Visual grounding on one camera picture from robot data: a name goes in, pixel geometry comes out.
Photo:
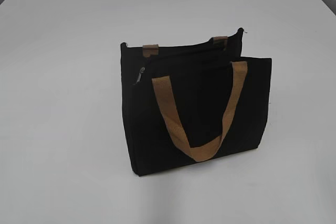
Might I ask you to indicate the tan front bag handle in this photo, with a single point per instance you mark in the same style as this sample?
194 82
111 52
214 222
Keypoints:
199 107

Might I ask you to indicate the black tote bag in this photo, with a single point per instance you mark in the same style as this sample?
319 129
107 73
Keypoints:
150 147

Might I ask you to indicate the metal zipper pull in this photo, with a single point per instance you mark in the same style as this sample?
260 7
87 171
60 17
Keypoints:
141 72

